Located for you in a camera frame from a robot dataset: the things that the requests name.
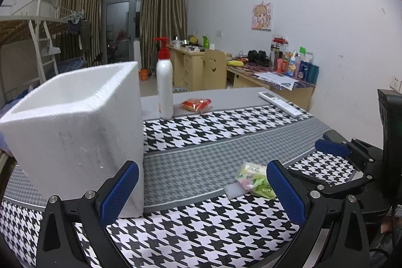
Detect white remote control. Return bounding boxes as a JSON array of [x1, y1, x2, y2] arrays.
[[258, 91, 304, 118]]

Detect green yellow snack packet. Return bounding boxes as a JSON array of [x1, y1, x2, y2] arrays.
[[236, 161, 277, 200]]

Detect red snack packet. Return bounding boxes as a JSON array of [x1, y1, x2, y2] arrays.
[[181, 97, 213, 113]]

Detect white foam box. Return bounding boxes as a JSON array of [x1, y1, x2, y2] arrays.
[[0, 61, 145, 219]]

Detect cartoon wall poster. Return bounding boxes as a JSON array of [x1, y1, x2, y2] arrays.
[[251, 3, 273, 31]]

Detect white paper sheets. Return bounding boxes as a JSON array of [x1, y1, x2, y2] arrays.
[[254, 72, 297, 90]]

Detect small white card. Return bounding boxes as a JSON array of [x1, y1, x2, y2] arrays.
[[224, 183, 252, 200]]

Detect bunk bed with plaid mattress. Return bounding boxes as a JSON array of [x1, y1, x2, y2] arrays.
[[56, 6, 90, 75]]

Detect glass balcony door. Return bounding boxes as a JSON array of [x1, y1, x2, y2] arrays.
[[103, 0, 147, 68]]

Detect white pump bottle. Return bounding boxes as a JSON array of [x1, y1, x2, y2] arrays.
[[153, 36, 174, 120]]

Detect group of toiletry bottles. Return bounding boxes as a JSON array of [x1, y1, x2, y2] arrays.
[[270, 35, 320, 84]]

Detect desk with printed cloth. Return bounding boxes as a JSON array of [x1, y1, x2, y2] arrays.
[[226, 62, 316, 113]]

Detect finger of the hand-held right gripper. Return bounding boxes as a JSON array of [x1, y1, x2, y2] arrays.
[[287, 160, 383, 198], [315, 130, 385, 172]]

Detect wooden smiley chair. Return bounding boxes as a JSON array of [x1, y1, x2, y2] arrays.
[[201, 49, 227, 90]]

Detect white metal bunk bed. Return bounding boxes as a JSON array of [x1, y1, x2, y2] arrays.
[[0, 0, 63, 108]]

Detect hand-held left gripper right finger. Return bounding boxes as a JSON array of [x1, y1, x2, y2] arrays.
[[266, 160, 371, 268]]

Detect light wooden desk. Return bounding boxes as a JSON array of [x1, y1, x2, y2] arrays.
[[169, 45, 233, 93]]

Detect brown curtain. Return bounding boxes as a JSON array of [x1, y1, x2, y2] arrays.
[[139, 0, 189, 68], [58, 0, 104, 68]]

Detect houndstooth tablecloth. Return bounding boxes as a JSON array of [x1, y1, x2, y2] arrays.
[[0, 86, 385, 268]]

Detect black headphones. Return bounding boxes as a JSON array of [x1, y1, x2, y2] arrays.
[[247, 50, 270, 65]]

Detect hanging dark clothes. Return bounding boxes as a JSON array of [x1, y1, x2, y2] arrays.
[[67, 18, 92, 52]]

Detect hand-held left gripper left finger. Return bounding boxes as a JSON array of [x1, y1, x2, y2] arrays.
[[36, 160, 140, 268]]

